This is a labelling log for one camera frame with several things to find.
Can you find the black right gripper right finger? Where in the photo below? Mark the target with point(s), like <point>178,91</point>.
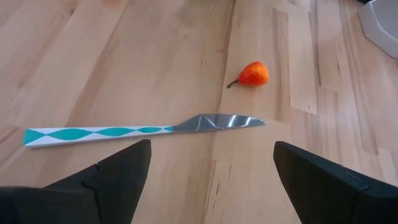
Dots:
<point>335,199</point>

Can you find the small orange pepper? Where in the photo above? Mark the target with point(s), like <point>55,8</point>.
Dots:
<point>253,74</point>

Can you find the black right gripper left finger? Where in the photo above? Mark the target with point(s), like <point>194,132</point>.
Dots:
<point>93,199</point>

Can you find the white hexagonal plant pot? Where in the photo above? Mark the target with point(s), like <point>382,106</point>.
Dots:
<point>382,25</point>

